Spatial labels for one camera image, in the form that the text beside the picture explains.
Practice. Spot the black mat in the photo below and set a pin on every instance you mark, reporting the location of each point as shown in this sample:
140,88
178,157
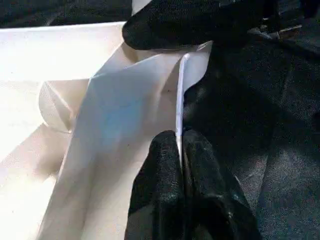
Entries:
270,150

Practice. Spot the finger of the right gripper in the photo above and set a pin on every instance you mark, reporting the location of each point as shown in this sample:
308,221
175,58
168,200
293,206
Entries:
190,22

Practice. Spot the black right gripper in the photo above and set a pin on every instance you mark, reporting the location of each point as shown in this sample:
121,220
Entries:
285,20

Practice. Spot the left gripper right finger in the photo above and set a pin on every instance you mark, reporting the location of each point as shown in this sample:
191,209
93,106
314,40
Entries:
215,200

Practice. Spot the white plastic table leg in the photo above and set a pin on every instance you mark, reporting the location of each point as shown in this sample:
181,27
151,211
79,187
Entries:
142,5

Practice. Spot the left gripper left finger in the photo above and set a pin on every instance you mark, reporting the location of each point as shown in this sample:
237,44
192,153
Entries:
160,195

